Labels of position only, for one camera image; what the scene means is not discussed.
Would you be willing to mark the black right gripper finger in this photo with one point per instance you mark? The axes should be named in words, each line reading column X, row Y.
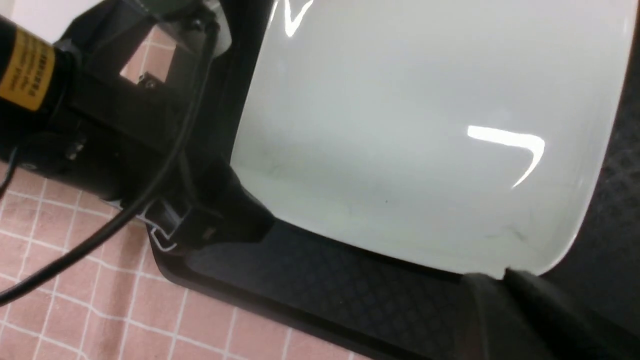
column 524, row 317

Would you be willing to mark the large white square plate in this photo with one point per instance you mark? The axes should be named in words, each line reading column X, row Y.
column 460, row 135

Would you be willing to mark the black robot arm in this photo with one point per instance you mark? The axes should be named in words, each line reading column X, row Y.
column 113, row 109

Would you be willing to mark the black plastic serving tray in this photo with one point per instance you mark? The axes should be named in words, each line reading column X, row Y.
column 380, row 306

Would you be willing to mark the pink checkered tablecloth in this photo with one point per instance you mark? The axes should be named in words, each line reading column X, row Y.
column 115, row 304

